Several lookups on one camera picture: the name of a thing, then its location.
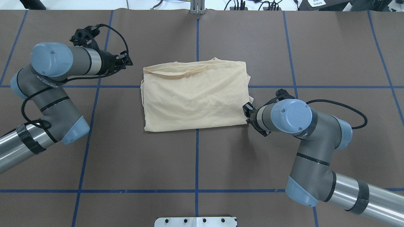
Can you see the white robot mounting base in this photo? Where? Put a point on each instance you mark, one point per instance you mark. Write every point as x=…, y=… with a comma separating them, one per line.
x=196, y=222

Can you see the aluminium frame post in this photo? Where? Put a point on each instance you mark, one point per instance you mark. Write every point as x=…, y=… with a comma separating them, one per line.
x=197, y=7

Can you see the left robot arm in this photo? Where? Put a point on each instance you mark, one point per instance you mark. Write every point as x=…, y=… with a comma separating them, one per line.
x=50, y=114

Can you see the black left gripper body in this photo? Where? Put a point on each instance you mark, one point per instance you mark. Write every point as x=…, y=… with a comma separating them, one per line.
x=108, y=62

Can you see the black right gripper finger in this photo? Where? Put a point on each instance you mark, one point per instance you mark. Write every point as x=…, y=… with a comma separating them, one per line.
x=248, y=109

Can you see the cream long-sleeve graphic shirt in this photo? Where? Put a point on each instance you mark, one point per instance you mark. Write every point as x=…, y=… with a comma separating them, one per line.
x=203, y=94

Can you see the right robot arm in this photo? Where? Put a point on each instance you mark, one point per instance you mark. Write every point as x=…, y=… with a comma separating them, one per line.
x=311, y=179

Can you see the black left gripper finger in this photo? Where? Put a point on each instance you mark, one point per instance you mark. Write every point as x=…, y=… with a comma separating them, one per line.
x=122, y=61

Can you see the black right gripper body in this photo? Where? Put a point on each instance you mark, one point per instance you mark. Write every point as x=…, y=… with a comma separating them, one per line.
x=254, y=120

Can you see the black power adapter box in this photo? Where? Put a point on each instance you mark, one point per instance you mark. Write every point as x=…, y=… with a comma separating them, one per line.
x=322, y=5

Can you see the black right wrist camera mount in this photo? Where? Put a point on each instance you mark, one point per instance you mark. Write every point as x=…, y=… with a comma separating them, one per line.
x=280, y=94

